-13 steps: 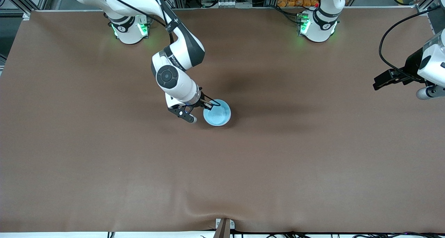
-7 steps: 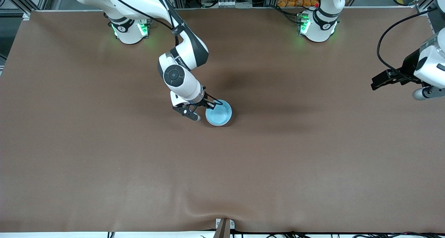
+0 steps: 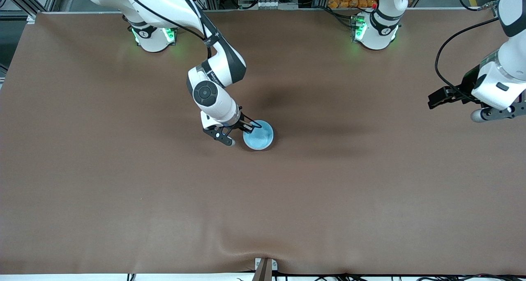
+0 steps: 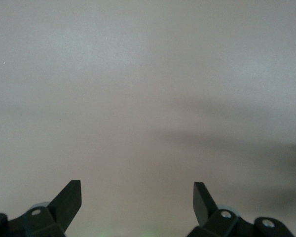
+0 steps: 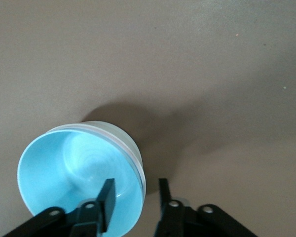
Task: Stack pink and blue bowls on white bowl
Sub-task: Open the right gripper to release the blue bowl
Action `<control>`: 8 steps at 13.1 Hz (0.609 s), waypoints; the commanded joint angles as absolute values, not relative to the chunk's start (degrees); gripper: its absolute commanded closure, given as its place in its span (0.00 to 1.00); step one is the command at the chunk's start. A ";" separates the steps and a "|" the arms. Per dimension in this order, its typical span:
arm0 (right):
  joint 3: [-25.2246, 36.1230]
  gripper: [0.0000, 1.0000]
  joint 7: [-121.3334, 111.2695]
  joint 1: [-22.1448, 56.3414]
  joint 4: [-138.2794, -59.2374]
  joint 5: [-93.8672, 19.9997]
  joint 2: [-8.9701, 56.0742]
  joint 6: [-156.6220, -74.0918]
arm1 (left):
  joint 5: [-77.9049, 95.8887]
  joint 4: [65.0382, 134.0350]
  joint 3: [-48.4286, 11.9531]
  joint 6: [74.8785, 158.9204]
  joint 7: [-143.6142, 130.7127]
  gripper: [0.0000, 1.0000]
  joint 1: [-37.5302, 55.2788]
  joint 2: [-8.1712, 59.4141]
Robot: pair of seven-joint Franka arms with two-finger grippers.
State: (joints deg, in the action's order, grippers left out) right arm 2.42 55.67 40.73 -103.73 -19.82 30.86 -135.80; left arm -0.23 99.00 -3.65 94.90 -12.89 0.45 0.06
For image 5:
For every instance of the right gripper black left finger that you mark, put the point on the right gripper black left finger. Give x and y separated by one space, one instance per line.
106 205

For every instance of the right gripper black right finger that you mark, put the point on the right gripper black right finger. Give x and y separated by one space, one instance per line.
167 209

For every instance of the light blue bowl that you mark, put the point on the light blue bowl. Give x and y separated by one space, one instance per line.
71 168

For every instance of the white cup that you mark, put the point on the white cup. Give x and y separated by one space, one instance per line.
124 134

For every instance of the brown table mat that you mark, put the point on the brown table mat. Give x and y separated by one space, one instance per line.
162 61

